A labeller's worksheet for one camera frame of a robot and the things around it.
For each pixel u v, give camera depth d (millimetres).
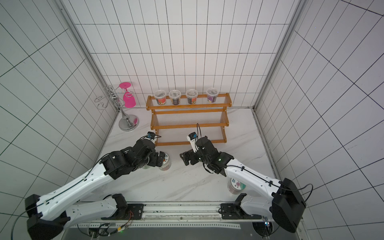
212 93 809
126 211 670
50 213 384
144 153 529
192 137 682
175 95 797
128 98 1006
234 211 645
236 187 728
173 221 712
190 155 674
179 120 1019
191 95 795
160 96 794
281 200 393
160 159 646
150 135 632
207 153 580
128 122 1080
